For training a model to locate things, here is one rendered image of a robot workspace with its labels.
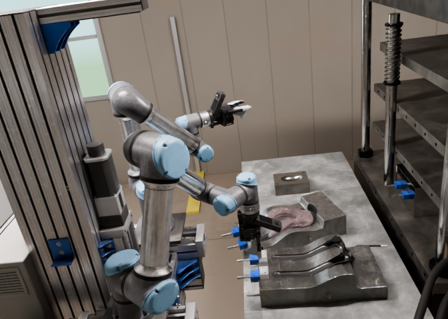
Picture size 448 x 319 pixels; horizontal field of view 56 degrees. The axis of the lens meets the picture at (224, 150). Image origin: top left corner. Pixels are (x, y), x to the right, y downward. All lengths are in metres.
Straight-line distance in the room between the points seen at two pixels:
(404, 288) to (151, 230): 1.10
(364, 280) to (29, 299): 1.28
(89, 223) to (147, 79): 2.99
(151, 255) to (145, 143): 0.33
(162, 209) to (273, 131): 3.35
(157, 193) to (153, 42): 3.18
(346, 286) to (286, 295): 0.24
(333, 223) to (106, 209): 1.08
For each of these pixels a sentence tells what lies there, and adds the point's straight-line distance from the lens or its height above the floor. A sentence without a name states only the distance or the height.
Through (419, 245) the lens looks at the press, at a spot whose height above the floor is 0.78.
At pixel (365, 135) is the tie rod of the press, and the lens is 2.89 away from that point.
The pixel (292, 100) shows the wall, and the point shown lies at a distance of 4.40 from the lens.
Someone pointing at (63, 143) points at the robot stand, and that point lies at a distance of 1.41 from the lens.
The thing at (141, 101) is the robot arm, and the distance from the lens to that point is 1.68.
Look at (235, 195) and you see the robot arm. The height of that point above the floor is 1.33.
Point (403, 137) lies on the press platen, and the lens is 2.63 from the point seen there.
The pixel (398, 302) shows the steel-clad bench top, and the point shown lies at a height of 0.80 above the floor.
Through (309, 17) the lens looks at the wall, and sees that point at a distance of 4.25.
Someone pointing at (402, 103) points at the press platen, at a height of 1.29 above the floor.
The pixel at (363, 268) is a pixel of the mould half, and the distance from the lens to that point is 1.89.
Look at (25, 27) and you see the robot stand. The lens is 1.34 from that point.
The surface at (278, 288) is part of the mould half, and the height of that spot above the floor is 0.89.
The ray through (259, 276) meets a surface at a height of 0.90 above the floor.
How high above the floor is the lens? 2.08
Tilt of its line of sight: 24 degrees down
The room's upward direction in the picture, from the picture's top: 8 degrees counter-clockwise
